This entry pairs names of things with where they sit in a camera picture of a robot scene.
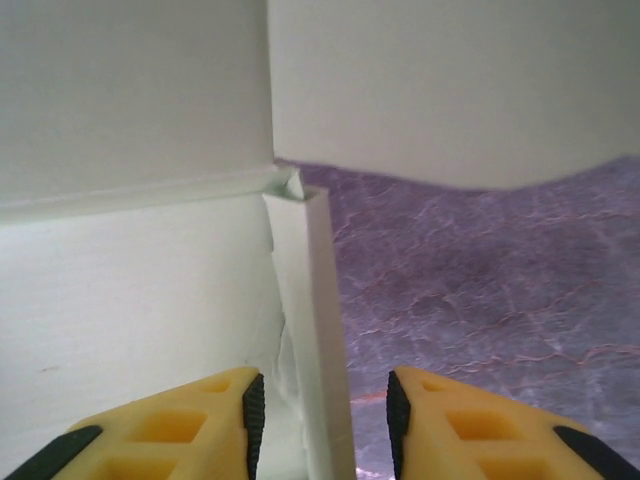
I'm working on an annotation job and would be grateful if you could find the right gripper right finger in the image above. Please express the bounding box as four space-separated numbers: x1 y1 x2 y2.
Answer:
386 364 640 480

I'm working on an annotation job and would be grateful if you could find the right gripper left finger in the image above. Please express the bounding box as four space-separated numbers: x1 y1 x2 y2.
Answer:
0 366 266 480

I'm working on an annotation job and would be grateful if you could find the pale green paper box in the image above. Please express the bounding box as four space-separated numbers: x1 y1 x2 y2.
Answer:
0 0 640 480

